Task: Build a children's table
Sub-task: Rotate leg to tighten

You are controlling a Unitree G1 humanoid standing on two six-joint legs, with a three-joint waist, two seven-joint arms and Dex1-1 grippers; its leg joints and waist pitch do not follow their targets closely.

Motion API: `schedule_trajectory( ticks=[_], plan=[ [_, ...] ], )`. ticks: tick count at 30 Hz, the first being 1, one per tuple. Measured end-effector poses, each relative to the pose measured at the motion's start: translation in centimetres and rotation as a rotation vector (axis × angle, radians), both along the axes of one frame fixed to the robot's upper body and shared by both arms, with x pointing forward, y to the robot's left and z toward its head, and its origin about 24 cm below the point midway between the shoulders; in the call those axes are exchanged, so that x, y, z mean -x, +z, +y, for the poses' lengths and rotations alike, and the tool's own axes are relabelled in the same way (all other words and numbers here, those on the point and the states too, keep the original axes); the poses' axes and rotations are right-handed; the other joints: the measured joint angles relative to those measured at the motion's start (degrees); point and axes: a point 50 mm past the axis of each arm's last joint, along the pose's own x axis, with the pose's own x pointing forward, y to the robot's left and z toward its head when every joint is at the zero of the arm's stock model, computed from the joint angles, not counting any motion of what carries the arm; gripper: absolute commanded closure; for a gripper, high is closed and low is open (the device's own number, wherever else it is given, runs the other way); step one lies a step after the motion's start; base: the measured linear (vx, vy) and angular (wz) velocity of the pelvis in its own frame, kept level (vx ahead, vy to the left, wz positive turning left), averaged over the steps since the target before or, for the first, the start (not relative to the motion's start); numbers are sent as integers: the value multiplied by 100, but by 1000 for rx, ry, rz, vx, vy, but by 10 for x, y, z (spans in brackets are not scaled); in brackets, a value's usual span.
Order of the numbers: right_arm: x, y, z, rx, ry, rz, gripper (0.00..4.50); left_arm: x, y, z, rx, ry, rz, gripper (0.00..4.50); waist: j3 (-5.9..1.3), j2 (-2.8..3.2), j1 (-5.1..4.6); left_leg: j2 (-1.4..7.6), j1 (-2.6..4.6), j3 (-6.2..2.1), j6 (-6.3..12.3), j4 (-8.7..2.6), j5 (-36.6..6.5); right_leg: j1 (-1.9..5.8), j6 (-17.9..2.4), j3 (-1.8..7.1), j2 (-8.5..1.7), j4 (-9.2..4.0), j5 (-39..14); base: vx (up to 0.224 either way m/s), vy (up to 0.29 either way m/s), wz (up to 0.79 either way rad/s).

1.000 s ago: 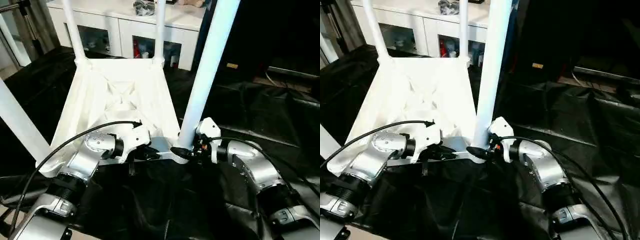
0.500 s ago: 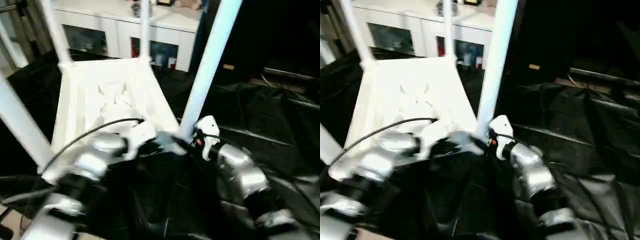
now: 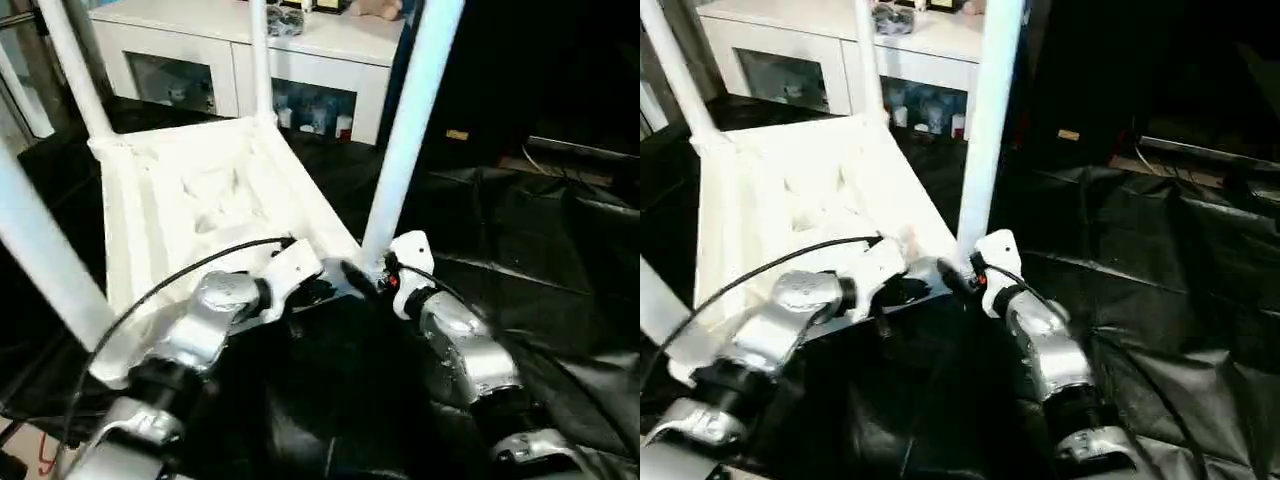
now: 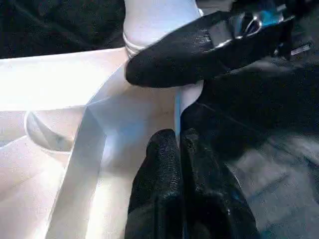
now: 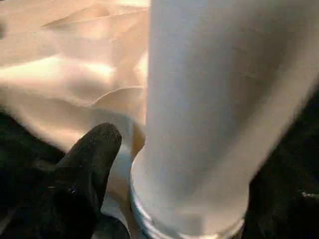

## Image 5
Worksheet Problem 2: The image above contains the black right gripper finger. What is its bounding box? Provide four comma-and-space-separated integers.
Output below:
30, 123, 122, 239

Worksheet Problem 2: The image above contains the white plastic table top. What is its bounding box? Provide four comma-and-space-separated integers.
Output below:
0, 0, 150, 220

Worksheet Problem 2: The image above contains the white plastic table leg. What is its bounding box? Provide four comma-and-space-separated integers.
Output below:
130, 0, 319, 239

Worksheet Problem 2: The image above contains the black plastic mat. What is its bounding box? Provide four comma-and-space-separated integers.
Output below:
0, 100, 319, 239

